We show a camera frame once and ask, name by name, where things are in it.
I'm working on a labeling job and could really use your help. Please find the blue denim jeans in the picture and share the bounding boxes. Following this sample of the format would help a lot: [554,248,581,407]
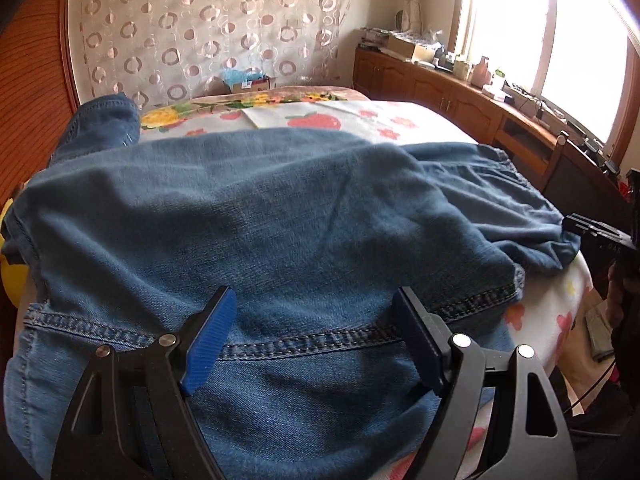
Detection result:
[0,93,582,480]

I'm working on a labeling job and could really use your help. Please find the person's right hand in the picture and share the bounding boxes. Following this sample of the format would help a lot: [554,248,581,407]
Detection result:
[606,263,629,328]

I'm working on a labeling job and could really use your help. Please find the dark wooden chair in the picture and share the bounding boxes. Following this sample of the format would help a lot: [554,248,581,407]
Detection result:
[541,132,631,234]

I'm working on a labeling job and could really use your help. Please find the white strawberry flower sheet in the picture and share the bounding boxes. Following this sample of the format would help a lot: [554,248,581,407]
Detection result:
[140,100,591,479]

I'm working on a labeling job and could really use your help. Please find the bed with floral blanket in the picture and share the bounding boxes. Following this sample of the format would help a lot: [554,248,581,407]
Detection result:
[14,84,601,480]

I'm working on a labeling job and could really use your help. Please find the wooden sideboard cabinet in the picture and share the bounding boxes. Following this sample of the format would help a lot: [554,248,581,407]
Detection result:
[351,46,632,201]

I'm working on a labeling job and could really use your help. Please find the yellow Pikachu plush toy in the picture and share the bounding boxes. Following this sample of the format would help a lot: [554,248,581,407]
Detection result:
[0,199,32,309]

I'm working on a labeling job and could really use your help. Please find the pink bottle on cabinet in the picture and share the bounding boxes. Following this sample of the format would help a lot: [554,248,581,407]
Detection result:
[470,55,491,89]

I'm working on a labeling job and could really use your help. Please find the cardboard box on cabinet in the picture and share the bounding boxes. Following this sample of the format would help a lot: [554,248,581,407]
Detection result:
[386,36,436,63]

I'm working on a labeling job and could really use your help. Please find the wooden slatted wardrobe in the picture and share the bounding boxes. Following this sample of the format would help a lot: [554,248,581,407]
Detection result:
[1,0,78,200]

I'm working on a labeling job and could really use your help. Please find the box with blue bag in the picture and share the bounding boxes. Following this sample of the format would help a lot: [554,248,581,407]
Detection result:
[221,68,272,93]

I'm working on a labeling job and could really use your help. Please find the pink circle patterned curtain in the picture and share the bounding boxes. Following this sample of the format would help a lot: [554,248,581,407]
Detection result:
[67,0,350,110]

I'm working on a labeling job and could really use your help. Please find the window with wooden frame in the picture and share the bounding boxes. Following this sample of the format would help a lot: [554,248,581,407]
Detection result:
[451,0,639,162]

